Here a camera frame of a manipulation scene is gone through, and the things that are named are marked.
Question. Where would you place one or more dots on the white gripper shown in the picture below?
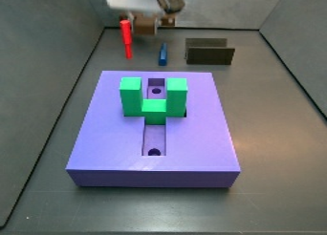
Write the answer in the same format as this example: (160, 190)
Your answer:
(148, 6)

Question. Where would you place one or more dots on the red peg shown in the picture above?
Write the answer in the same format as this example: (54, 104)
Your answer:
(127, 37)

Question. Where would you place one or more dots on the blue peg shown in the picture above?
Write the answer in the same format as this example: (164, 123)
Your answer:
(163, 55)

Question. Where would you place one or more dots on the green U-shaped block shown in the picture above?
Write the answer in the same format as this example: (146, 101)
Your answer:
(155, 109)

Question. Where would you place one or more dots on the purple base block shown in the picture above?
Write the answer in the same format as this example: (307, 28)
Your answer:
(122, 152)

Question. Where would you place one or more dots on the black angle bracket fixture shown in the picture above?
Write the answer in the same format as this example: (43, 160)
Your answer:
(209, 51)

